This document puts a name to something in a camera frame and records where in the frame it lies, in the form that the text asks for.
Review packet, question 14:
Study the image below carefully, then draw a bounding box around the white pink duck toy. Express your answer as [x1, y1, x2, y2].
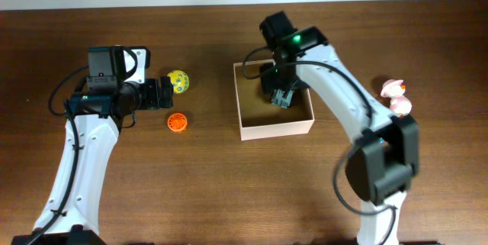
[380, 79, 413, 118]

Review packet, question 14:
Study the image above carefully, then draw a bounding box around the pink open box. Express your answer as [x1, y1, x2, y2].
[233, 63, 315, 140]

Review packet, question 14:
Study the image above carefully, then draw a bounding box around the orange ridged disc toy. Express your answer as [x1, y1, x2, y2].
[167, 112, 188, 133]

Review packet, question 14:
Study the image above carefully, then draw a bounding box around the grey toy car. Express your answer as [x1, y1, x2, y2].
[271, 89, 294, 108]

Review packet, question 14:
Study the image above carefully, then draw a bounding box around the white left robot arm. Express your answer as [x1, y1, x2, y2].
[11, 45, 173, 244]

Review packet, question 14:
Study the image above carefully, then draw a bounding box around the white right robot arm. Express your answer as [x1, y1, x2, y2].
[257, 11, 419, 244]

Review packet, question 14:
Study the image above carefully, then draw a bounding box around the yellow patterned ball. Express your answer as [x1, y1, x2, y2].
[167, 69, 190, 94]

